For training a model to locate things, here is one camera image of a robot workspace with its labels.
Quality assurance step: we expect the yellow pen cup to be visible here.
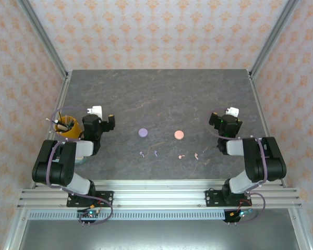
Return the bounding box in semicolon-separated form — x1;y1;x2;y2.
54;116;83;145

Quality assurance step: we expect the grey metal sheet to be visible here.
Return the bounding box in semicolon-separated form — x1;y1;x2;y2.
18;220;298;250

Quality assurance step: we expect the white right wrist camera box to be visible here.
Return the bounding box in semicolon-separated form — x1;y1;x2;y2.
225;106;240;117

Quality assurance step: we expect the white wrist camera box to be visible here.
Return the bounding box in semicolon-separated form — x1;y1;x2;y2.
88;105;104;117
225;106;240;117

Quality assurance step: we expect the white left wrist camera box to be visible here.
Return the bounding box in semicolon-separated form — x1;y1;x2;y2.
88;105;104;117

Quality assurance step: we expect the aluminium right side rail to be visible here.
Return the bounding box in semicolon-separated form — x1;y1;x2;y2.
247;70;288;189

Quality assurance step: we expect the aluminium rail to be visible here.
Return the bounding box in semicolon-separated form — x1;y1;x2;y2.
30;71;73;189
247;70;288;189

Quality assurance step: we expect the aluminium left side rail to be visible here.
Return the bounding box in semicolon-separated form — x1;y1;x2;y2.
30;71;73;189

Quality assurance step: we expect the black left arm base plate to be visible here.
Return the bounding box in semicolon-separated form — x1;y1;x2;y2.
66;191;114;208

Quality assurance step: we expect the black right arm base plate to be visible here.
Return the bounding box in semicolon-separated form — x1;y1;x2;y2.
205;190;251;208

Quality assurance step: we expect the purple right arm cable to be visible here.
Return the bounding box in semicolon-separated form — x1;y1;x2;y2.
208;109;267;224

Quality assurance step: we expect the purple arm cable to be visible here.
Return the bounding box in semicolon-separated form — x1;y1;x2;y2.
208;109;267;224
46;106;113;226

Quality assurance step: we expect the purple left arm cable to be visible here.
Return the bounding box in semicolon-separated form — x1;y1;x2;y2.
46;106;113;226

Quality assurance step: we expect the aluminium mounting rail beam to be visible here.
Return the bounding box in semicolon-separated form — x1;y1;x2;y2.
17;179;303;209

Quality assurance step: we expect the aluminium right corner post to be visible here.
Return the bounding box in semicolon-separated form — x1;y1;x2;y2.
249;0;302;80

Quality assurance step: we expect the aluminium corner post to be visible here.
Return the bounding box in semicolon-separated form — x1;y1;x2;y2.
249;0;302;80
17;0;70;80

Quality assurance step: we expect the aluminium left corner post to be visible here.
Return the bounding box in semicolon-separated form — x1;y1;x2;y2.
17;0;70;80

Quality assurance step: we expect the grey slotted cable duct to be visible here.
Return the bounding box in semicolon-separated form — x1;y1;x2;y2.
28;211;248;221

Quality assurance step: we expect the aluminium right frame leg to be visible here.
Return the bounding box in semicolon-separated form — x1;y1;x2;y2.
288;208;312;250

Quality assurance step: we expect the aluminium frame leg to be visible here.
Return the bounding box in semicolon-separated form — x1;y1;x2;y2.
288;208;312;250
2;208;29;250

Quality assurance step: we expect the aluminium left frame leg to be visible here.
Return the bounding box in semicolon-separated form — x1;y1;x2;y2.
2;208;29;250

